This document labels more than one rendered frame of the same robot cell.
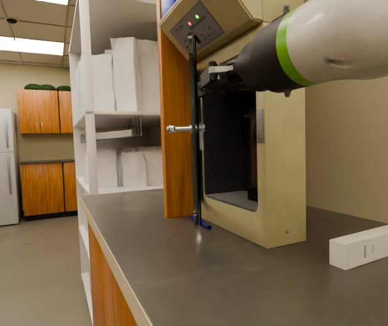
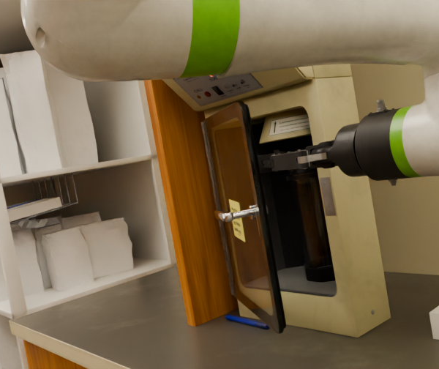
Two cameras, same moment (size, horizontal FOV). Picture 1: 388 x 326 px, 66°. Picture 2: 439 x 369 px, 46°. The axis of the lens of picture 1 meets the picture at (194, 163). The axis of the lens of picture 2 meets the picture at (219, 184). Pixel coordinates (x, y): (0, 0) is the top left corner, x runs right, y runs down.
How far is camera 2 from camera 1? 0.38 m
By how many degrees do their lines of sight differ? 15
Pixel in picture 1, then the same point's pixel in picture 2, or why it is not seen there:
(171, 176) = (192, 267)
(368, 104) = not seen: hidden behind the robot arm
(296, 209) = (377, 284)
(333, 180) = (385, 232)
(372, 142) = (426, 183)
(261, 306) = not seen: outside the picture
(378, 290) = not seen: outside the picture
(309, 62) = (429, 166)
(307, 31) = (428, 144)
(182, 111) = (191, 176)
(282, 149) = (354, 218)
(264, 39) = (373, 138)
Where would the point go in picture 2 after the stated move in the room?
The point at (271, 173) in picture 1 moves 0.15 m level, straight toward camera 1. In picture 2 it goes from (347, 248) to (374, 266)
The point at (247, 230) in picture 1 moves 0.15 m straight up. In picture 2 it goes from (325, 321) to (312, 243)
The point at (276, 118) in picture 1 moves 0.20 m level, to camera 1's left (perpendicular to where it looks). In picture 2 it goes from (343, 184) to (239, 206)
